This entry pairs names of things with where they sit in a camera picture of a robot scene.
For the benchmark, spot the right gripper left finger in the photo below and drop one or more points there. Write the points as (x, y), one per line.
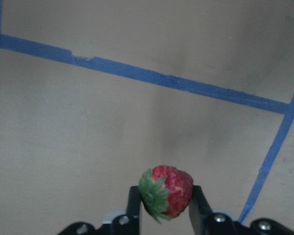
(125, 222)

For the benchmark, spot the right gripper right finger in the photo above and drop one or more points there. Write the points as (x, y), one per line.
(205, 221)

